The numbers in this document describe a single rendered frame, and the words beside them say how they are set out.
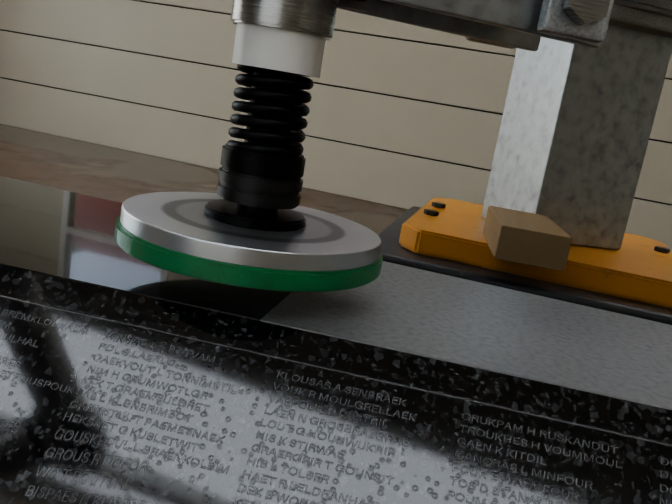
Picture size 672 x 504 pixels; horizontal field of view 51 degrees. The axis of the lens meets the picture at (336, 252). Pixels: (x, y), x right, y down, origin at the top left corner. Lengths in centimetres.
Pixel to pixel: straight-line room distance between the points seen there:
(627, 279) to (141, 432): 84
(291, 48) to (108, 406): 29
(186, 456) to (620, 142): 101
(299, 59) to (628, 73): 85
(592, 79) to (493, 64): 529
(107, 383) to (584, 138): 95
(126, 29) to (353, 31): 238
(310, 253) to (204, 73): 687
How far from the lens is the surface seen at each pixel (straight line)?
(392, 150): 668
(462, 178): 658
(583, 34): 56
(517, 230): 104
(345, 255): 52
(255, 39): 55
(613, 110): 131
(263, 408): 50
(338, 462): 49
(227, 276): 49
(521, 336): 61
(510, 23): 56
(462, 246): 116
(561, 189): 128
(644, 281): 118
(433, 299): 66
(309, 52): 56
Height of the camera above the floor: 98
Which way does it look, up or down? 13 degrees down
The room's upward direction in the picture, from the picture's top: 10 degrees clockwise
